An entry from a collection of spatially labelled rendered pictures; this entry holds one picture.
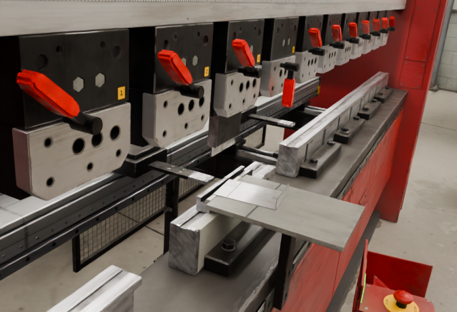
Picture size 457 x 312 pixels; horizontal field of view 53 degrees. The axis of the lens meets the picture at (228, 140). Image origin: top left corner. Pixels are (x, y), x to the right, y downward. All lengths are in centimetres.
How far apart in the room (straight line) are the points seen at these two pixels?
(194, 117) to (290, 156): 68
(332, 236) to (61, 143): 50
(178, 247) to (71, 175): 41
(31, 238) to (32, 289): 149
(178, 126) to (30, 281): 186
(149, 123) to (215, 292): 37
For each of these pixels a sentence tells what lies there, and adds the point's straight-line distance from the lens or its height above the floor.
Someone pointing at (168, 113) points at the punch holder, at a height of 122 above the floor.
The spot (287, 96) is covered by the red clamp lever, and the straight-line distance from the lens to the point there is 100.
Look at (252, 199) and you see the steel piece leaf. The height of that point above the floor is 100.
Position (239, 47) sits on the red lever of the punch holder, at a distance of 73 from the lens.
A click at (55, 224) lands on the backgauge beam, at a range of 94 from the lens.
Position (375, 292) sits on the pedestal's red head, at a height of 78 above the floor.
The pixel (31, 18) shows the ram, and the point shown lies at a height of 135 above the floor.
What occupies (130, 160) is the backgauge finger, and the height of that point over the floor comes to 102.
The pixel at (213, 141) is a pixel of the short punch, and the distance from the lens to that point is 87.
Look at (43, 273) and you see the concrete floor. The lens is 248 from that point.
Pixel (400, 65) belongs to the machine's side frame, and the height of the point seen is 102.
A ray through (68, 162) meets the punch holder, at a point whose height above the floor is 121.
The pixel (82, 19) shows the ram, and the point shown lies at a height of 135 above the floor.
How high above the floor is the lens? 140
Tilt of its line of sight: 19 degrees down
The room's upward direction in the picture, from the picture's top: 5 degrees clockwise
